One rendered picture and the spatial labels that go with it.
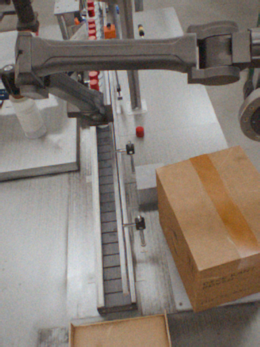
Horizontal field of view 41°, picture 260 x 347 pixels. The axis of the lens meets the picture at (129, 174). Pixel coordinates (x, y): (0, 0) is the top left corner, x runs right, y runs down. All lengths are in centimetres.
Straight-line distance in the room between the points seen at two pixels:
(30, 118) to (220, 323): 95
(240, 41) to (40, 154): 91
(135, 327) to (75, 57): 70
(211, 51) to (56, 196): 81
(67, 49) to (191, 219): 45
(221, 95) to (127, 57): 232
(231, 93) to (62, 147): 189
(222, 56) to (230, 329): 69
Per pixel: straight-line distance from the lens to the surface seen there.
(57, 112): 154
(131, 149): 118
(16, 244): 122
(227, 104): 288
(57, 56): 68
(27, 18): 130
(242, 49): 68
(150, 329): 102
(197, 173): 90
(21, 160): 138
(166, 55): 67
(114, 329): 103
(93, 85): 128
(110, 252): 106
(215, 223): 82
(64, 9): 169
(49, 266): 115
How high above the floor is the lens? 181
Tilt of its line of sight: 50 degrees down
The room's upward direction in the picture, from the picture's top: 9 degrees counter-clockwise
